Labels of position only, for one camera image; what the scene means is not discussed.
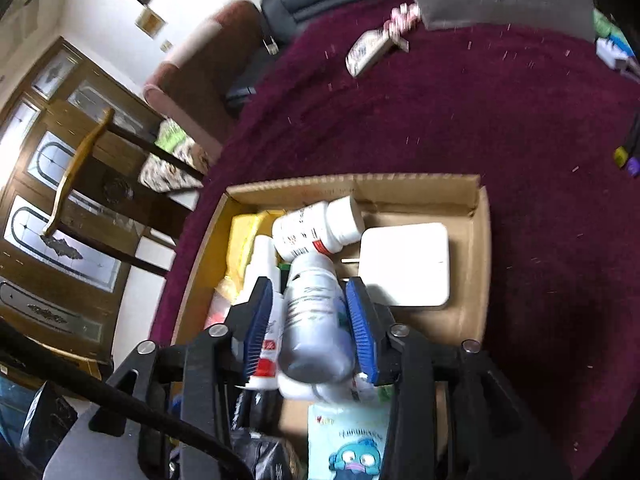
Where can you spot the black marker purple end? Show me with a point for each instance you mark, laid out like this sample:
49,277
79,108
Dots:
634,165

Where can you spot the pink patterned small packet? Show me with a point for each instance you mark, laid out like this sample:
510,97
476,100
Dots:
404,16

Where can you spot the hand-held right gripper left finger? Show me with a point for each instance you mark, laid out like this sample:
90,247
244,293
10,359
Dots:
257,330

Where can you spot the plain white bottle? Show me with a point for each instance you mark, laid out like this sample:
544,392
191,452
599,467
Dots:
310,320

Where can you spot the wooden chair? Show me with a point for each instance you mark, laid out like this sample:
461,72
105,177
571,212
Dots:
82,160

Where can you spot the white bottle red label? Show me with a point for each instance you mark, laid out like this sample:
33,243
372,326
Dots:
310,227

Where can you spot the small white box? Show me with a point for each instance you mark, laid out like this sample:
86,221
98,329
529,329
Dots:
612,55

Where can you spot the white lotion tube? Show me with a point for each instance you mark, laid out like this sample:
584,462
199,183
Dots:
325,391

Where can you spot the white tube red label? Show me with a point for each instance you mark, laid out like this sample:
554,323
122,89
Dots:
263,260

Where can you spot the yellow packet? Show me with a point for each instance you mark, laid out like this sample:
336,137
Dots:
245,240

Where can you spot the floral cushion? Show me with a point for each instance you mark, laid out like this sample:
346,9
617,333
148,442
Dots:
170,155

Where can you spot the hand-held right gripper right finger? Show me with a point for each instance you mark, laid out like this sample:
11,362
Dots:
362,330

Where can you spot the cardboard box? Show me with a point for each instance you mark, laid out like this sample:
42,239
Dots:
467,270

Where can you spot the cartoon print tissue pack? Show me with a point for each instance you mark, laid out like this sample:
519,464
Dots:
347,445

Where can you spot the wooden glass-panel wardrobe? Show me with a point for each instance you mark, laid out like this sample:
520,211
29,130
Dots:
50,185

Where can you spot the small yellow wall plaque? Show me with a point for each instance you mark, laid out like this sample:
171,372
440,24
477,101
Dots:
150,20

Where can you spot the brown padded chair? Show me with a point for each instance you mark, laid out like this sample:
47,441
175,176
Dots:
200,75

